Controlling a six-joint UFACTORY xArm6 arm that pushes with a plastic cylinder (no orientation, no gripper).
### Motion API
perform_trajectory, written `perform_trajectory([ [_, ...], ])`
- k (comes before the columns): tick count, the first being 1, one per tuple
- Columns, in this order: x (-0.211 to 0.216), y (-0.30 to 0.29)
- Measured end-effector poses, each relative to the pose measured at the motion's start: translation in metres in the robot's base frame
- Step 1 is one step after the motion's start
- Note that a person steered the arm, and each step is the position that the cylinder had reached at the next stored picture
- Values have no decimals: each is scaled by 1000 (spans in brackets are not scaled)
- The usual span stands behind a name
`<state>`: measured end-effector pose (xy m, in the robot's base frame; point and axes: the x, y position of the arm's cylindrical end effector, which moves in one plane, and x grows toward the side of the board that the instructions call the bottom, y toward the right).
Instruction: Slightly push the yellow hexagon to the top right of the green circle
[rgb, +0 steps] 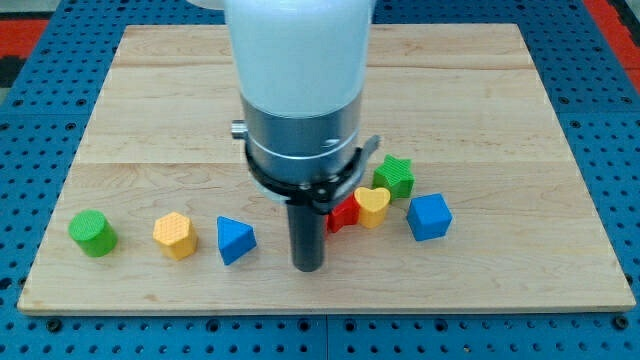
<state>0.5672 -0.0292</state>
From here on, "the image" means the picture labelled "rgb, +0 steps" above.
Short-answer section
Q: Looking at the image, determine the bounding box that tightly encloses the black clamp ring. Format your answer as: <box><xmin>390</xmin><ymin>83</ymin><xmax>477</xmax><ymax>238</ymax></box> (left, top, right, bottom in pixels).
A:
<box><xmin>244</xmin><ymin>134</ymin><xmax>381</xmax><ymax>215</ymax></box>

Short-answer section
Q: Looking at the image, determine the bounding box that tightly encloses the green star block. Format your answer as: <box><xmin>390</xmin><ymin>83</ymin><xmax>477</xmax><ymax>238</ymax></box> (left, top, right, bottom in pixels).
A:
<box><xmin>372</xmin><ymin>154</ymin><xmax>415</xmax><ymax>200</ymax></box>

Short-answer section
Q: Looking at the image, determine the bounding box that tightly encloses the blue triangle block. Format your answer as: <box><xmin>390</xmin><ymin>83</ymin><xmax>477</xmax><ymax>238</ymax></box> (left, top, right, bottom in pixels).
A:
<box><xmin>216</xmin><ymin>216</ymin><xmax>257</xmax><ymax>266</ymax></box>

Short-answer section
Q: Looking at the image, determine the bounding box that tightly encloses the blue cube block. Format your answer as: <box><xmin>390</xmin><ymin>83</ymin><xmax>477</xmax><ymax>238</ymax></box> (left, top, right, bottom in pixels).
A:
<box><xmin>406</xmin><ymin>193</ymin><xmax>453</xmax><ymax>242</ymax></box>

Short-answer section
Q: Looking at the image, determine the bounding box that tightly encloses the wooden board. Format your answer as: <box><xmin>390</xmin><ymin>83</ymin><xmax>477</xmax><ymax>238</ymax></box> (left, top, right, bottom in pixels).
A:
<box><xmin>18</xmin><ymin>24</ymin><xmax>636</xmax><ymax>316</ymax></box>

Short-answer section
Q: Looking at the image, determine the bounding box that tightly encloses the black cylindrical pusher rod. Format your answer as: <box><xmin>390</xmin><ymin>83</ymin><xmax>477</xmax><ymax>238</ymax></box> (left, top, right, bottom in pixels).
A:
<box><xmin>287</xmin><ymin>205</ymin><xmax>325</xmax><ymax>272</ymax></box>

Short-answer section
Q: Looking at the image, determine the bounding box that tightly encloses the red block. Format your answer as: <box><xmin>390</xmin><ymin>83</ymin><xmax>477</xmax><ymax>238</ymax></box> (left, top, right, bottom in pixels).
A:
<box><xmin>327</xmin><ymin>194</ymin><xmax>360</xmax><ymax>233</ymax></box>

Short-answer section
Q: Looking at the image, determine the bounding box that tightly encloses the green cylinder block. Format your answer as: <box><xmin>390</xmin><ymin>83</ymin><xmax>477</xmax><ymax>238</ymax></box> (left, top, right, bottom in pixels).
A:
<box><xmin>68</xmin><ymin>209</ymin><xmax>118</xmax><ymax>257</ymax></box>

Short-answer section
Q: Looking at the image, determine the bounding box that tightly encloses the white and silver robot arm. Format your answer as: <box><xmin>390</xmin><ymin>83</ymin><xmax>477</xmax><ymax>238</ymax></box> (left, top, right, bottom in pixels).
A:
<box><xmin>191</xmin><ymin>0</ymin><xmax>377</xmax><ymax>205</ymax></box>

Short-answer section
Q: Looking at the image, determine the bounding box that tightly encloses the yellow heart block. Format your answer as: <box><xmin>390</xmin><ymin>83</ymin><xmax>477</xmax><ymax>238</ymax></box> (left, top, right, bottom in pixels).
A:
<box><xmin>354</xmin><ymin>187</ymin><xmax>391</xmax><ymax>229</ymax></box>

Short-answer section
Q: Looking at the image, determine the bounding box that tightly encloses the yellow hexagon block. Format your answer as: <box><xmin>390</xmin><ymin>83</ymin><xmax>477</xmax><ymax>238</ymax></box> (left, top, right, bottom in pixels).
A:
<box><xmin>152</xmin><ymin>212</ymin><xmax>198</xmax><ymax>261</ymax></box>

